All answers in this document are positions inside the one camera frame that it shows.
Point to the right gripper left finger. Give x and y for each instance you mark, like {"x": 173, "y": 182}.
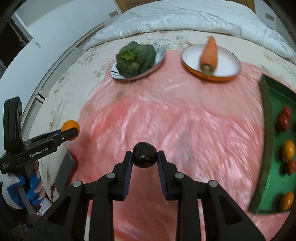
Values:
{"x": 66, "y": 218}

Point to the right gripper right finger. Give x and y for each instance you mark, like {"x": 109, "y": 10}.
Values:
{"x": 224, "y": 219}

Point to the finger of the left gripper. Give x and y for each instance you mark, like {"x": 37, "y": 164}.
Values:
{"x": 46, "y": 137}
{"x": 44, "y": 149}

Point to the small orange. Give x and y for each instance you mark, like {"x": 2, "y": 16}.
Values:
{"x": 70, "y": 124}

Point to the dark purple plum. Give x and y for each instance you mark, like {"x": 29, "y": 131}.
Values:
{"x": 144, "y": 155}

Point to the blue white gloved hand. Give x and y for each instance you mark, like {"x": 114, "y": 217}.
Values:
{"x": 14, "y": 194}

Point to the floral bed sheet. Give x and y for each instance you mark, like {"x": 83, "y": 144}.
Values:
{"x": 69, "y": 94}

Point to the green rectangular tray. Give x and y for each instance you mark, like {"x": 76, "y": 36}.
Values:
{"x": 274, "y": 181}

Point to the orange fruit near tray front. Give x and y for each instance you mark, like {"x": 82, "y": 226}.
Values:
{"x": 286, "y": 201}

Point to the red tomato in tray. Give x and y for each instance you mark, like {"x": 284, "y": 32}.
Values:
{"x": 286, "y": 111}
{"x": 291, "y": 167}
{"x": 283, "y": 122}

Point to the pink plastic sheet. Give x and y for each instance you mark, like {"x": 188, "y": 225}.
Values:
{"x": 209, "y": 130}

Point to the orange fruit in tray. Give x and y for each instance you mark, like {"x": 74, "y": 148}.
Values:
{"x": 288, "y": 150}

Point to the green leafy vegetable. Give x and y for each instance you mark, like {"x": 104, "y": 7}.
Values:
{"x": 134, "y": 59}

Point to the white patterned oval plate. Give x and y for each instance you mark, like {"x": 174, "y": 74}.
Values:
{"x": 160, "y": 57}

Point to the orange rimmed white plate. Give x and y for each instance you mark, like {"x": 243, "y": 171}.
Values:
{"x": 228, "y": 66}

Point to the wooden headboard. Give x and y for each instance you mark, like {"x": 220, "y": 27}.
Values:
{"x": 124, "y": 5}

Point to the orange carrot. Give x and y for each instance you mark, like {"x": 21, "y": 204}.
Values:
{"x": 209, "y": 57}

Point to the white folded duvet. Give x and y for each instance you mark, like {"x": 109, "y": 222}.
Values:
{"x": 222, "y": 17}

